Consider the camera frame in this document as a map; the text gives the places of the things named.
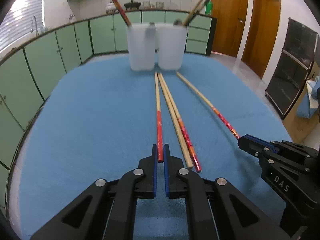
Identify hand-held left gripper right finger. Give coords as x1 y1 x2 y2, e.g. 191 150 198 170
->
164 144 292 240

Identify metal sink faucet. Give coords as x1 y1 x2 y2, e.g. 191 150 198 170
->
30 15 40 35

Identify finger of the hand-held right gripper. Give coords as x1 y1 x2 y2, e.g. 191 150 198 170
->
237 136 279 159
244 134 305 152

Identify red-ended wooden chopstick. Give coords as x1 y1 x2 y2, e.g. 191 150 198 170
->
176 71 241 140
109 0 132 28
160 73 202 172
154 71 164 163
184 0 206 27

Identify black glass-front cabinet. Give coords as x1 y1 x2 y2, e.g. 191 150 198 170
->
265 17 320 119

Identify light blue cloth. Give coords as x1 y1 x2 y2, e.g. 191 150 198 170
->
296 75 320 119

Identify white two-compartment utensil holder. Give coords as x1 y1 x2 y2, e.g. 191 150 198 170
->
126 22 188 71

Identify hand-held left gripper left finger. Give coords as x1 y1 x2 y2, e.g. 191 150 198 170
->
30 144 158 240

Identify white window blind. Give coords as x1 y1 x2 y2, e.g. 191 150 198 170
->
0 0 45 53

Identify plain wooden chopstick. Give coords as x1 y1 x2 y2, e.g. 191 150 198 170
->
158 72 193 169

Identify wooden door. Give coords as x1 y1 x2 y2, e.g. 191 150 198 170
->
241 0 282 79
211 0 249 58

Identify green kitchen base cabinets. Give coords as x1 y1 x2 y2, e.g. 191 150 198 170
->
0 9 217 170

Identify black wok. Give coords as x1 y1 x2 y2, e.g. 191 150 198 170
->
124 0 142 9

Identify blue table mat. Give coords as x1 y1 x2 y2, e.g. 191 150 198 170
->
19 52 293 240

